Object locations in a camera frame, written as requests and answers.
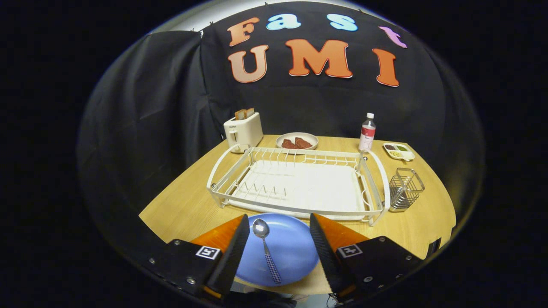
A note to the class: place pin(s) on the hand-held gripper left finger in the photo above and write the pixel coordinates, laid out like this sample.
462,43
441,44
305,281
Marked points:
233,256

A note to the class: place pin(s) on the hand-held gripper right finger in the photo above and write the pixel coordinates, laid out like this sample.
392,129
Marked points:
327,256

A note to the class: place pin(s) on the blue plate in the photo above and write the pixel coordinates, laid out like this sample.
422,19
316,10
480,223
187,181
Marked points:
295,252

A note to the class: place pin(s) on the beige round plate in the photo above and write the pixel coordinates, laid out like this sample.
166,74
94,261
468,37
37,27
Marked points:
308,137

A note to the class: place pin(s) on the white drip tray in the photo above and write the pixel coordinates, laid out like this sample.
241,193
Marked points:
317,186

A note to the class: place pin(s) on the brown meat piece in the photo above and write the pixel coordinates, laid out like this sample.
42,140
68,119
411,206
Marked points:
288,144
303,143

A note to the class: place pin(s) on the white divided bean tray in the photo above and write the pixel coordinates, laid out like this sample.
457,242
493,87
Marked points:
398,152

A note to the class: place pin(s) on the cream toaster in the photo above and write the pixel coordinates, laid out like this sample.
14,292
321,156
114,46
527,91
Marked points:
246,130

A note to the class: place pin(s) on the clear bottle red label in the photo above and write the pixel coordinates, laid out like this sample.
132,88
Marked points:
367,134

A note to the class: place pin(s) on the brown toast slice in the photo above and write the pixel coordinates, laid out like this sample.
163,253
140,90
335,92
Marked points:
240,114
250,112

